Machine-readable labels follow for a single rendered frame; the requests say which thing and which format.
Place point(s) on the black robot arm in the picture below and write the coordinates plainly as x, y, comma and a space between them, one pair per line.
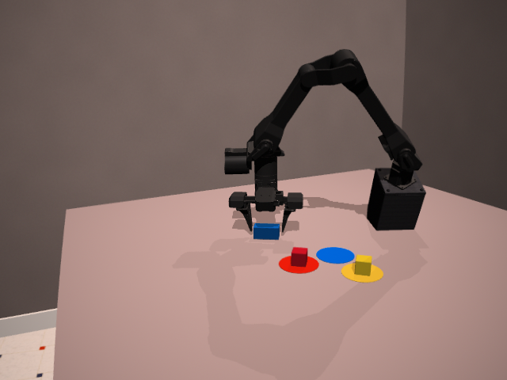
267, 135

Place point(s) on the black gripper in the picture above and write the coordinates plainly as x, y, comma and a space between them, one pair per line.
241, 201

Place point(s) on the yellow cube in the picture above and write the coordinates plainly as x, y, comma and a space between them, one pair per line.
362, 265

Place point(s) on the yellow circle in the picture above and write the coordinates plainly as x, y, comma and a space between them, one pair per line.
348, 272

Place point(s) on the red cube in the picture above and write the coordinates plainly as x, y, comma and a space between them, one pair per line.
299, 257

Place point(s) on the red circle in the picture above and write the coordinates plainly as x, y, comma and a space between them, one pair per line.
285, 264

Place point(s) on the blue circle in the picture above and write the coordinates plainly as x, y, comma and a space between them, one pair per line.
335, 255

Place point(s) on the blue block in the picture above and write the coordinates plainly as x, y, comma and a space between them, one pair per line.
267, 231

